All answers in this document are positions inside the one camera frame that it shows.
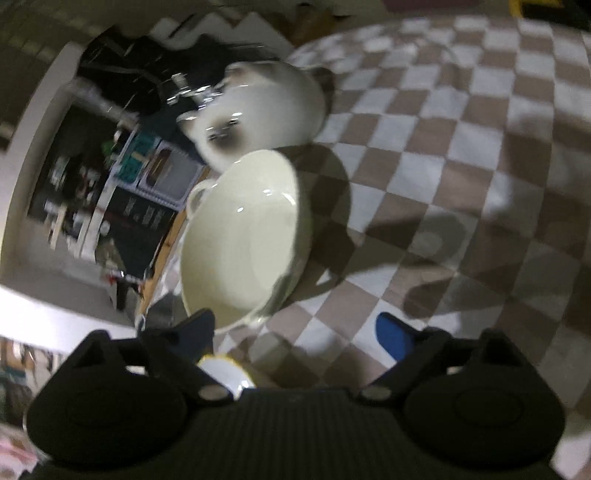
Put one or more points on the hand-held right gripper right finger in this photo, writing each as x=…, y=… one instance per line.
x=395, y=338

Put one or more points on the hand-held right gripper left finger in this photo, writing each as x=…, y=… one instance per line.
x=199, y=333

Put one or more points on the cream ceramic bowl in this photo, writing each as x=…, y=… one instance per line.
x=240, y=240

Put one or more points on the white dish with yellow rim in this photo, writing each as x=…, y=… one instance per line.
x=227, y=373

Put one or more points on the black chalkboard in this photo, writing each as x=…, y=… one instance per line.
x=138, y=226

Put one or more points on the brown white checkered blanket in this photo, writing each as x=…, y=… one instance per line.
x=438, y=194

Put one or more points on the white teal toy kitchen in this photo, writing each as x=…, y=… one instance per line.
x=159, y=168

